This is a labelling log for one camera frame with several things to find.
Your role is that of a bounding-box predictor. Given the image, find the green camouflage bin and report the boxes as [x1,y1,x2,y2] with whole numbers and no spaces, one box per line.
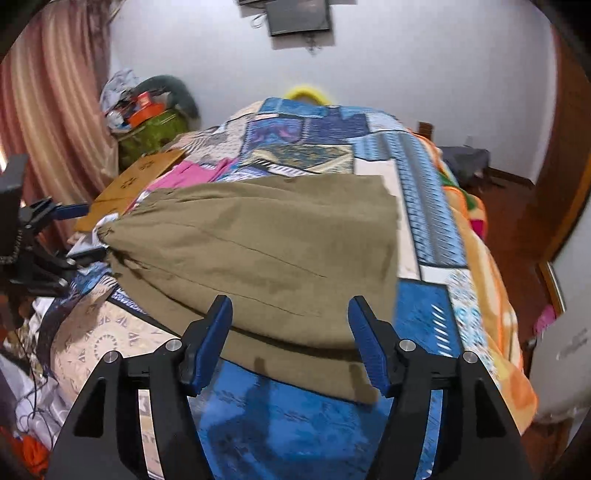
[115,108,188,169]

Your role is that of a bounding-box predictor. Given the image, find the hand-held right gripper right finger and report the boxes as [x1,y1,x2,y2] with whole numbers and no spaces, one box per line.
[347,295,548,480]

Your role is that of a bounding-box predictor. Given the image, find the olive green pants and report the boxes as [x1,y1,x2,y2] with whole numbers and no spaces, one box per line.
[95,174,402,404]

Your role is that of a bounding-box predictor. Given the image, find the orange box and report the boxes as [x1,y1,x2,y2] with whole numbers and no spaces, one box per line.
[124,102,167,128]

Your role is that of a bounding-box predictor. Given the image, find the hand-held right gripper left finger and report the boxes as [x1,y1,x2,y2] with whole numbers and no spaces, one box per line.
[45,294,234,480]

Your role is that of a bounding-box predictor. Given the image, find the striped brown curtain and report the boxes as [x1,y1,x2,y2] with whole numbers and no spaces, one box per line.
[0,0,122,241]

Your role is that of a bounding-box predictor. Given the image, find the grey neck pillow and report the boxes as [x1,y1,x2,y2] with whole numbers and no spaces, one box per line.
[134,74,200,125]

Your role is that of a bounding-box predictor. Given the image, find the yellow curved headboard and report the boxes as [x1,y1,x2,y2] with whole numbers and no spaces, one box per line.
[284,83,332,106]

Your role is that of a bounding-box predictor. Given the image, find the pink cloth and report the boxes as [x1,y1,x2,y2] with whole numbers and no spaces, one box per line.
[152,159,234,191]

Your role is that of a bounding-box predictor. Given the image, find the flat cardboard box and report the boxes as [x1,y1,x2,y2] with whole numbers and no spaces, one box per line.
[74,148,185,232]

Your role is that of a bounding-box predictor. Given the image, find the blue patchwork blanket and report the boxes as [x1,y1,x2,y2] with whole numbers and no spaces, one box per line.
[37,97,467,480]

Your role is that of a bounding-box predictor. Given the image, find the white crumpled cloth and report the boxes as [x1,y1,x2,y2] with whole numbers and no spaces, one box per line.
[0,295,63,444]

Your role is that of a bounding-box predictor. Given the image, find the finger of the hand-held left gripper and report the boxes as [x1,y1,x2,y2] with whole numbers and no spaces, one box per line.
[18,198,88,232]
[14,251,77,296]

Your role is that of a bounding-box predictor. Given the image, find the wooden door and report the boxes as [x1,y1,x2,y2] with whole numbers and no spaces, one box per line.
[531,28,591,278]

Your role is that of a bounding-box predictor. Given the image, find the pale grey cloth pile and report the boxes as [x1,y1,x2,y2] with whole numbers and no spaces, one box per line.
[99,69,139,112]

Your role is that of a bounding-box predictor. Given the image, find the small wall monitor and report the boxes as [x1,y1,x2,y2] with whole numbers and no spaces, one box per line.
[265,0,332,37]

